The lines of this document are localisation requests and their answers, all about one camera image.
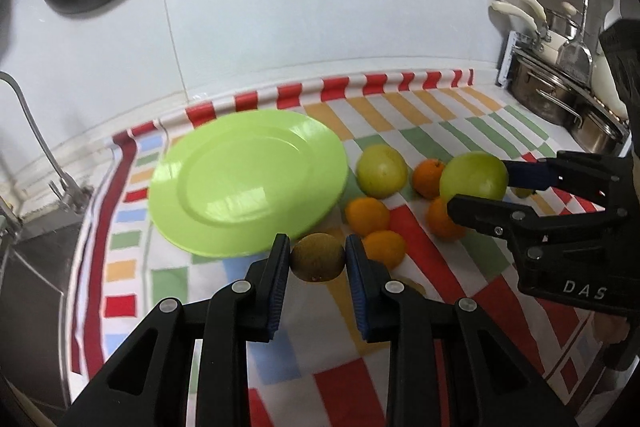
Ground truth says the small yellow fruit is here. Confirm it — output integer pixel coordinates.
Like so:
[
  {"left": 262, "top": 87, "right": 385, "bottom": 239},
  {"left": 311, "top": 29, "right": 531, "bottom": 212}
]
[{"left": 512, "top": 187, "right": 535, "bottom": 199}]

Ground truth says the green apple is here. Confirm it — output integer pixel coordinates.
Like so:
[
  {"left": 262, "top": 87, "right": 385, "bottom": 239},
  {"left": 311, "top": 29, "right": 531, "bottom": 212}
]
[{"left": 439, "top": 150, "right": 509, "bottom": 202}]

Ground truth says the small mandarin orange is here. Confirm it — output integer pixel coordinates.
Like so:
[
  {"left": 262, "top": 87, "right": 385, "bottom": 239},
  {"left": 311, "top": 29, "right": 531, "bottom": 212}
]
[{"left": 425, "top": 197, "right": 466, "bottom": 242}]

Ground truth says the orange with stem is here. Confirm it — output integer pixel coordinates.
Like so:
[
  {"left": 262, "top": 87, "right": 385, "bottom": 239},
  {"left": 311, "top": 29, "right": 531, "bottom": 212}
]
[{"left": 411, "top": 158, "right": 446, "bottom": 199}]

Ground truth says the yellow-green pear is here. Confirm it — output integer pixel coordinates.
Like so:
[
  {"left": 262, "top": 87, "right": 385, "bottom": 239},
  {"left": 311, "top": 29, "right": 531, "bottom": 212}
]
[{"left": 356, "top": 144, "right": 408, "bottom": 199}]

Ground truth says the large orange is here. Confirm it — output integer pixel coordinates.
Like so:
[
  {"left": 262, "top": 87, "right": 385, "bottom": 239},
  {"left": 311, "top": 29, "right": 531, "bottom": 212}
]
[{"left": 344, "top": 197, "right": 390, "bottom": 237}]

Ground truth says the brown kiwi fruit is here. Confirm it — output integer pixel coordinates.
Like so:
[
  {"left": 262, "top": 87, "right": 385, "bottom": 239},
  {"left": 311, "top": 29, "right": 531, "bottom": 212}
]
[{"left": 291, "top": 233, "right": 345, "bottom": 283}]

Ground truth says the steel cooking pot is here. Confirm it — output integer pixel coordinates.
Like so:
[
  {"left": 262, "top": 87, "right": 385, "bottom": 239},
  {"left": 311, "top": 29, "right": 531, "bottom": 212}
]
[{"left": 508, "top": 51, "right": 582, "bottom": 127}]

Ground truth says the white ceramic jug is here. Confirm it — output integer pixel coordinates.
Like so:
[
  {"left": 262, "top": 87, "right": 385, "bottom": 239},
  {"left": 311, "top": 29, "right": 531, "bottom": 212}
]
[{"left": 591, "top": 54, "right": 628, "bottom": 121}]

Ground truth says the metal spatula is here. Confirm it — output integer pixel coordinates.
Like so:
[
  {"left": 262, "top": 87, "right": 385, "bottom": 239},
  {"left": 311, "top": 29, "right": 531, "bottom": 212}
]
[{"left": 556, "top": 0, "right": 592, "bottom": 84}]

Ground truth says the colourful checkered tablecloth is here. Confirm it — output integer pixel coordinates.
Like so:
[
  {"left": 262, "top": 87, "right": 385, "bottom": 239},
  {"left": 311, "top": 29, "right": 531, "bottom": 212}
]
[{"left": 67, "top": 69, "right": 603, "bottom": 426}]

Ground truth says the chrome sink faucet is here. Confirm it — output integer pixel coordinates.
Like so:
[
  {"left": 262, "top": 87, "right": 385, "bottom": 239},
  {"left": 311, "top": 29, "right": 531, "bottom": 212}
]
[{"left": 0, "top": 72, "right": 92, "bottom": 215}]

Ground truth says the green plastic plate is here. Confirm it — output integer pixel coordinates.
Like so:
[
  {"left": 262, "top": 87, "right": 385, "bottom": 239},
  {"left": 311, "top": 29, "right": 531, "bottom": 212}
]
[{"left": 149, "top": 109, "right": 349, "bottom": 259}]

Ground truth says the cream handled pan lower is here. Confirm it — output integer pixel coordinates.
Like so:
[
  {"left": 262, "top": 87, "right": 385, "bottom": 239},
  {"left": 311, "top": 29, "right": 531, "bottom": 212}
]
[{"left": 490, "top": 0, "right": 566, "bottom": 66}]

